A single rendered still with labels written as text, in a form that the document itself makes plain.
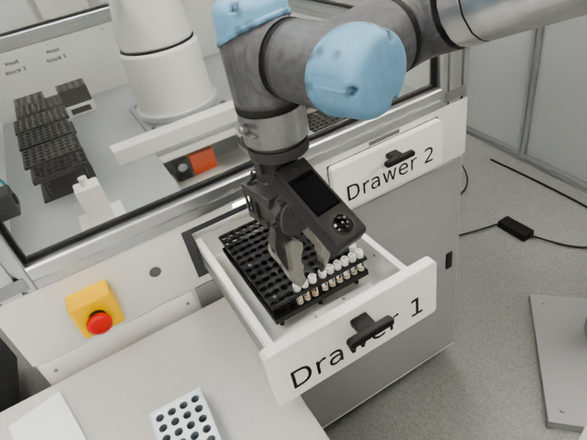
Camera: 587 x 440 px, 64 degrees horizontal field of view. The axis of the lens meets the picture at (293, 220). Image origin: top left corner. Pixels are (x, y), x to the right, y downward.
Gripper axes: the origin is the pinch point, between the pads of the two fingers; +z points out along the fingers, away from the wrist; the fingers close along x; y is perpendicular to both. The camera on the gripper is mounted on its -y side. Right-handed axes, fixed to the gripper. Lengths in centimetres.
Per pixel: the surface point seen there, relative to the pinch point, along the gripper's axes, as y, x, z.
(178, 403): 10.2, 22.3, 18.3
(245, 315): 8.3, 8.1, 8.4
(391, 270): 0.0, -14.9, 10.1
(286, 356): -3.3, 8.7, 6.6
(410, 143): 21.0, -43.8, 7.0
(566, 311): 2, -101, 94
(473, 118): 105, -194, 87
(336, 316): -4.3, 0.4, 4.9
